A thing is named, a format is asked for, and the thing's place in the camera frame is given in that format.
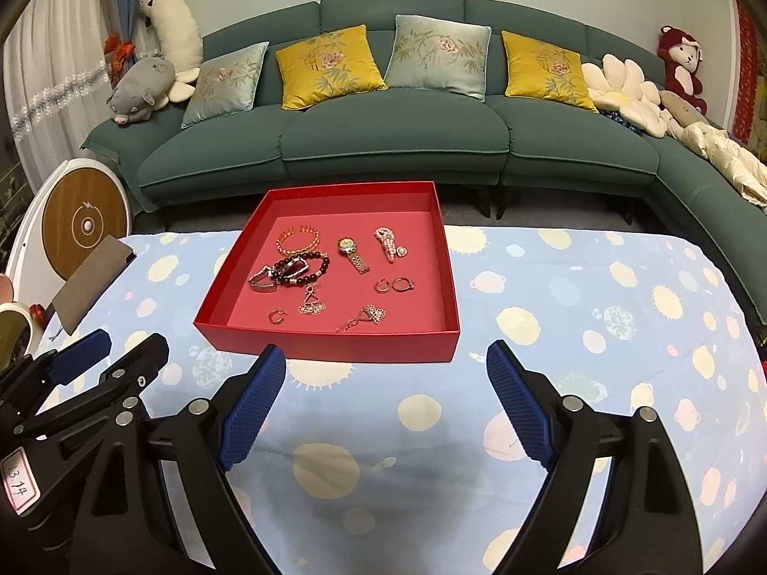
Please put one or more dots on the silver watch with dark face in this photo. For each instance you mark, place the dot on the silver watch with dark face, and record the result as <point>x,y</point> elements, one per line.
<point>263,281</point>

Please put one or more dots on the green sofa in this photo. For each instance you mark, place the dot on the green sofa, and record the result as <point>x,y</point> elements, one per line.
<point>389,132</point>

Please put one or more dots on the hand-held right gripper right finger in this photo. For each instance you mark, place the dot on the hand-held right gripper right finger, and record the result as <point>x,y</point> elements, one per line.
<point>518,407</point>

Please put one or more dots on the white round wooden device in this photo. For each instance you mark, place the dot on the white round wooden device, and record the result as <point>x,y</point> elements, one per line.
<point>90,215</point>

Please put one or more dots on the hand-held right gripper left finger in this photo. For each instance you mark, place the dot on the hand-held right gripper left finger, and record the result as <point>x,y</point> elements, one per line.
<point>251,413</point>

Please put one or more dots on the brown cushion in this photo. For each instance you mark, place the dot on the brown cushion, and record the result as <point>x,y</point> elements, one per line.
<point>680,108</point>

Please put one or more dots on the gold watch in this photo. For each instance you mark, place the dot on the gold watch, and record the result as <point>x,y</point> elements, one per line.
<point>346,245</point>

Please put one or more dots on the red tray box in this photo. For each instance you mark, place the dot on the red tray box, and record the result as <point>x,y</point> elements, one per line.
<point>329,344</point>

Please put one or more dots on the cream flower cushion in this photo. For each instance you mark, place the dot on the cream flower cushion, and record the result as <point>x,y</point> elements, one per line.
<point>629,90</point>

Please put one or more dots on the pearl hair clip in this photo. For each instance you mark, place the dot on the pearl hair clip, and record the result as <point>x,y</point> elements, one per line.
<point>386,245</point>

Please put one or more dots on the white curtain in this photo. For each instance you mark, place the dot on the white curtain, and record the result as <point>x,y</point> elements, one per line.
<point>54,72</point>

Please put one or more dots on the red wall hanging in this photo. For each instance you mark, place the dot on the red wall hanging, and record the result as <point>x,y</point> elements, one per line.
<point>746,72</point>

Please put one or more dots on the yellow embroidered pillow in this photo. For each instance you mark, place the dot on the yellow embroidered pillow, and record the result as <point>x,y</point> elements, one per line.
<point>542,69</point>
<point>326,66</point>

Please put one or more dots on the small red object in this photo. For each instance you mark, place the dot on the small red object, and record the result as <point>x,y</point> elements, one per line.
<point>39,311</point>

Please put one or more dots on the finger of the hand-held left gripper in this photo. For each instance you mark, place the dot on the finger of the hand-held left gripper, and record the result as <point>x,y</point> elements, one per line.
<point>141,359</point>
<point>84,350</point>

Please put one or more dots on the red curtain tie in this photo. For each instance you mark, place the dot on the red curtain tie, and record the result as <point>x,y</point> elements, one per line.
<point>117,51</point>

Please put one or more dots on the white pink-eared round mirror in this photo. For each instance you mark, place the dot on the white pink-eared round mirror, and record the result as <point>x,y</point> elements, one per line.
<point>12,329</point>

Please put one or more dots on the grey pig plush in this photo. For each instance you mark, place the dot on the grey pig plush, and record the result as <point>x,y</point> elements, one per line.
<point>141,87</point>

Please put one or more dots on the dangling earring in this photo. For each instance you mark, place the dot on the dangling earring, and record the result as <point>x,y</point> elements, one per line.
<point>311,308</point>

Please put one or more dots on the small pendant charm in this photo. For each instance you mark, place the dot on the small pendant charm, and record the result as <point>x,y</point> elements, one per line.
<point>374,313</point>

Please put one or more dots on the blue patterned cloth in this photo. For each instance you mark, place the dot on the blue patterned cloth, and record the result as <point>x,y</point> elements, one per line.
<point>617,118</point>

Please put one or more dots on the white cow plush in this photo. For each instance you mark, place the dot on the white cow plush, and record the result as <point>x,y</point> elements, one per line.
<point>171,24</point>

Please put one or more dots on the gold hoop earring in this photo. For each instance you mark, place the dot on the gold hoop earring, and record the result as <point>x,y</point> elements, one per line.
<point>271,317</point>
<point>377,286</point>

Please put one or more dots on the grey-blue embroidered pillow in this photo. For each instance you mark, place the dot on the grey-blue embroidered pillow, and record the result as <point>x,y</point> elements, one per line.
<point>225,81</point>
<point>437,51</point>

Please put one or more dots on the dark glass cabinet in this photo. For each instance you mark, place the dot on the dark glass cabinet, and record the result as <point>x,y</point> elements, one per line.
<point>9,191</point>

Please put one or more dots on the blue planet print blanket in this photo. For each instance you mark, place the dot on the blue planet print blanket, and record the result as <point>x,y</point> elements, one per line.
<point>455,383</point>

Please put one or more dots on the red monkey plush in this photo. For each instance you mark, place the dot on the red monkey plush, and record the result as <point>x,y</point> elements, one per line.
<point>680,66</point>

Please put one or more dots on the cream satin cushion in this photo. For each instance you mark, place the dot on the cream satin cushion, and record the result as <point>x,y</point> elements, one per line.
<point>725,156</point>

